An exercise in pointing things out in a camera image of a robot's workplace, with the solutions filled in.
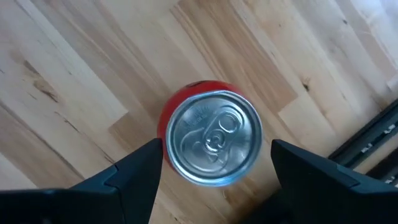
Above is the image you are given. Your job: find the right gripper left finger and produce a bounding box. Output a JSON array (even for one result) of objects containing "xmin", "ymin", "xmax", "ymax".
[{"xmin": 0, "ymin": 138, "xmax": 165, "ymax": 224}]

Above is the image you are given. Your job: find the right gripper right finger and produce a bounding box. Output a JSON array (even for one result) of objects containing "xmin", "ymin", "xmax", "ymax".
[{"xmin": 244, "ymin": 138, "xmax": 398, "ymax": 224}]

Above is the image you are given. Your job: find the red Coca-Cola can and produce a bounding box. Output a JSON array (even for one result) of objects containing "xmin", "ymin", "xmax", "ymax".
[{"xmin": 157, "ymin": 80, "xmax": 264, "ymax": 188}]

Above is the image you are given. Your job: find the black aluminium table frame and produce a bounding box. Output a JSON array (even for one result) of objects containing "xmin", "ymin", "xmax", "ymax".
[{"xmin": 328, "ymin": 98, "xmax": 398, "ymax": 189}]

